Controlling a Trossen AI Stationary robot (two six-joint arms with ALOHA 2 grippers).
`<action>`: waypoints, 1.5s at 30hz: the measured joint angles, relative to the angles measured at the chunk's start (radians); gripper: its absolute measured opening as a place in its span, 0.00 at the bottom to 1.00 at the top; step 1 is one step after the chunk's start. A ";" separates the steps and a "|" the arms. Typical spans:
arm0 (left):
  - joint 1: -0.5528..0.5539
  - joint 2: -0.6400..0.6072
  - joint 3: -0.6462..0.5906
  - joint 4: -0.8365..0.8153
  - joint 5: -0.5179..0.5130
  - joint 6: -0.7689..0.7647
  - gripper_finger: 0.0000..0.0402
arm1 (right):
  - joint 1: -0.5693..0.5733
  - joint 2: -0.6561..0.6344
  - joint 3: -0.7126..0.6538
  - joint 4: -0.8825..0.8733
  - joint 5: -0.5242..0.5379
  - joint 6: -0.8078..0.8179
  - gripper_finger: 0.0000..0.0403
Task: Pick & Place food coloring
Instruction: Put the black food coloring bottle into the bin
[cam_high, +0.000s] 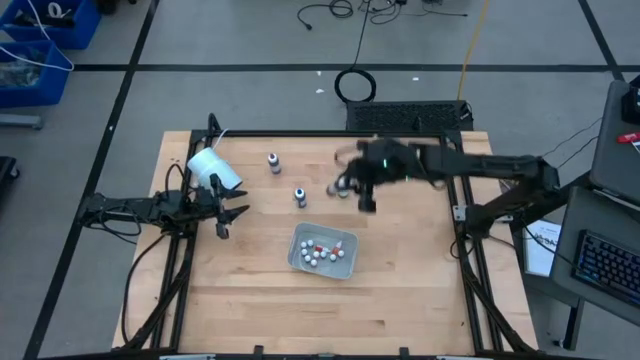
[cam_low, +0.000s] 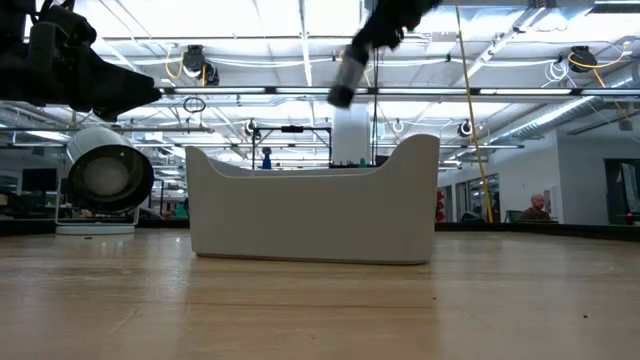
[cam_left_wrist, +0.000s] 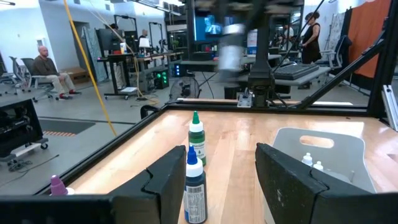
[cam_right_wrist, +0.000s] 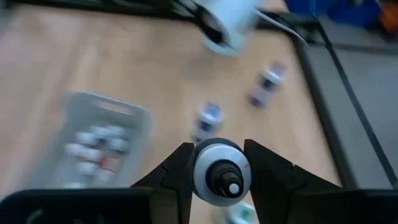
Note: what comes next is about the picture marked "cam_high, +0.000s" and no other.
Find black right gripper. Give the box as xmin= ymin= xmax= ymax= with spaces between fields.
xmin=338 ymin=138 xmax=426 ymax=214

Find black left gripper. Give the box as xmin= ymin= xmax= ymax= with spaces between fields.
xmin=189 ymin=173 xmax=251 ymax=240

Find grey plastic bin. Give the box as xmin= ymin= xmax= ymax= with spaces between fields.
xmin=286 ymin=221 xmax=360 ymax=281

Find black perforated case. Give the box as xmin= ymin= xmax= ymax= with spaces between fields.
xmin=344 ymin=99 xmax=474 ymax=133

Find white paper sheet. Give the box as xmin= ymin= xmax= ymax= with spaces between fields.
xmin=523 ymin=218 xmax=562 ymax=278

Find blue storage bin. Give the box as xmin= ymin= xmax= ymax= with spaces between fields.
xmin=0 ymin=0 xmax=101 ymax=51
xmin=0 ymin=41 xmax=72 ymax=109

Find grey metal bar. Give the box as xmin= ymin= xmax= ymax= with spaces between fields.
xmin=0 ymin=113 xmax=45 ymax=131

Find black floor object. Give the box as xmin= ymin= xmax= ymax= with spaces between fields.
xmin=0 ymin=156 xmax=21 ymax=197

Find black caster base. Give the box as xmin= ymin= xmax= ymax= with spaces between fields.
xmin=96 ymin=0 xmax=137 ymax=15

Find grey desk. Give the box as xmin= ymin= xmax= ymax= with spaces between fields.
xmin=519 ymin=172 xmax=640 ymax=351

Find dark grey desk shelf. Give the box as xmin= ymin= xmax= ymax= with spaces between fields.
xmin=588 ymin=79 xmax=640 ymax=206

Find black keyboard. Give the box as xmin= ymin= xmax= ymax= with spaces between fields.
xmin=572 ymin=228 xmax=640 ymax=307

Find black desk device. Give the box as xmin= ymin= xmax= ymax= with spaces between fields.
xmin=621 ymin=74 xmax=640 ymax=125

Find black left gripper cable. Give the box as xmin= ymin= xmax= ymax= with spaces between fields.
xmin=164 ymin=162 xmax=199 ymax=201

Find black aluminium table frame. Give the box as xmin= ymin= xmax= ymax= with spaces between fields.
xmin=119 ymin=113 xmax=539 ymax=360

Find black coiled cable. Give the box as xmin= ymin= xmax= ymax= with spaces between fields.
xmin=333 ymin=0 xmax=378 ymax=105

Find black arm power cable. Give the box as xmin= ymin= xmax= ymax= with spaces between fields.
xmin=121 ymin=232 xmax=169 ymax=346

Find black cable with plug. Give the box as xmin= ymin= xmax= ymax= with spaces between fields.
xmin=296 ymin=0 xmax=354 ymax=31

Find yellow cable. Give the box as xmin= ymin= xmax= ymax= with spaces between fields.
xmin=456 ymin=0 xmax=492 ymax=101

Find thin black floor cable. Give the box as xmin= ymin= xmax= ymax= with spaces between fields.
xmin=542 ymin=117 xmax=604 ymax=169

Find white cable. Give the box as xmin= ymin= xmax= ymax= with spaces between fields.
xmin=0 ymin=0 xmax=75 ymax=73

